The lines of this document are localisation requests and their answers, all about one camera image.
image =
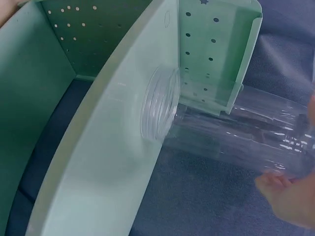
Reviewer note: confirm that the green perforated plastic organizer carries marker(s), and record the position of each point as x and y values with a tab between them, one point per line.
110	152

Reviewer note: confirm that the person's left hand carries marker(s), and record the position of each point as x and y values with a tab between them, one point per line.
8	9

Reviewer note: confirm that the clear plastic jar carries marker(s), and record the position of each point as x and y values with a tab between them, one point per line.
221	137

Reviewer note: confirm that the person's right hand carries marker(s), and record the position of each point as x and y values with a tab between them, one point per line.
290	196

